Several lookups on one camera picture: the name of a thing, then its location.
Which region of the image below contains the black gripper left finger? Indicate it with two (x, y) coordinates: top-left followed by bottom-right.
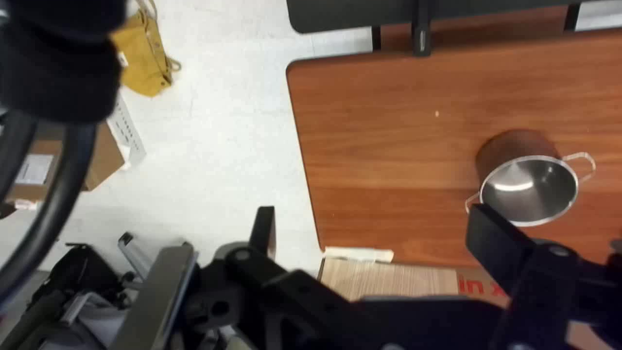
(112, 205), (390, 350)

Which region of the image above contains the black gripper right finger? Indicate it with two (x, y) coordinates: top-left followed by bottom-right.
(464, 203), (622, 350)

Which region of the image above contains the stainless steel cup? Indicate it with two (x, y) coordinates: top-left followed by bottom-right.
(462, 127), (598, 230)

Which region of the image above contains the white tape strip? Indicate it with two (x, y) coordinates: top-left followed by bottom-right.
(320, 246), (396, 265)

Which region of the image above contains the white paper sheet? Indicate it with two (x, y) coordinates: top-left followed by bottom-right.
(104, 96), (149, 172)

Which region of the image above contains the brown cardboard box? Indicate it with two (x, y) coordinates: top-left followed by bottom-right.
(3, 121), (128, 211)

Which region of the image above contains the black and grey equipment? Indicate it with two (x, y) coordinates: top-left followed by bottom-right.
(0, 232), (153, 350)

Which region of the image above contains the yellow bag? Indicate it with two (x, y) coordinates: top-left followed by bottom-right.
(106, 0), (184, 100)

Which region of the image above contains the black chair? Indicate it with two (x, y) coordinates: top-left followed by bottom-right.
(285, 0), (622, 59)

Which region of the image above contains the thick black cable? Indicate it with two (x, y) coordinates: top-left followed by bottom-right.
(0, 108), (100, 304)

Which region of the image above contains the black cable sleeve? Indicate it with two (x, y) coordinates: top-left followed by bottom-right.
(0, 0), (129, 127)

